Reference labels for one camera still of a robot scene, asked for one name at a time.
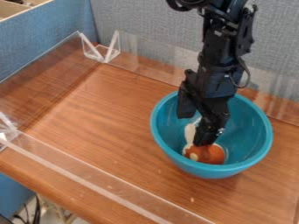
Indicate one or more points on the clear acrylic barrier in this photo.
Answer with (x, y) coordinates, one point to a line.
(267, 79)
(49, 169)

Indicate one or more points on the clear acrylic corner bracket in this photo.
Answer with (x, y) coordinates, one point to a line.
(101, 53)

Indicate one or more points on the clear acrylic front barrier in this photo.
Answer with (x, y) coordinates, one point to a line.
(49, 169)

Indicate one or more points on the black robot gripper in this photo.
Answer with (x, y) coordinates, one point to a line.
(204, 93)

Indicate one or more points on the blue partition panel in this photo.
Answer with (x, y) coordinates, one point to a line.
(35, 31)

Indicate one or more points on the brown and white toy mushroom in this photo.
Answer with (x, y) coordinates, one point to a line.
(209, 154)

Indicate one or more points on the blue plastic bowl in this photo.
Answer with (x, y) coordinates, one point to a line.
(245, 140)

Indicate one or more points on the clear acrylic back barrier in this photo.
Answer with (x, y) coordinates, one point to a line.
(267, 79)

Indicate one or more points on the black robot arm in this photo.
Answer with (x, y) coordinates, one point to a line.
(227, 27)

